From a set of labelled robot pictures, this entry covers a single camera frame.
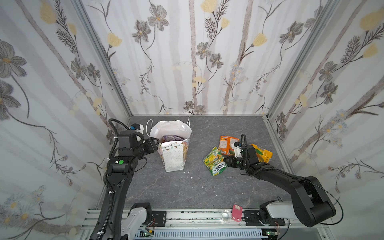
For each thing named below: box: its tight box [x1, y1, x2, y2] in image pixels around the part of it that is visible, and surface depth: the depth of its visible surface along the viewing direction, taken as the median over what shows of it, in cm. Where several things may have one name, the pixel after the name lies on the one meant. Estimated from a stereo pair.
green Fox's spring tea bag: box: [202, 146, 228, 176], surface depth 91 cm
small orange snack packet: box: [218, 136, 240, 156], surface depth 103 cm
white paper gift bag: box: [147, 115, 192, 173], surface depth 84 cm
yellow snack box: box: [250, 143, 273, 163], surface depth 94 cm
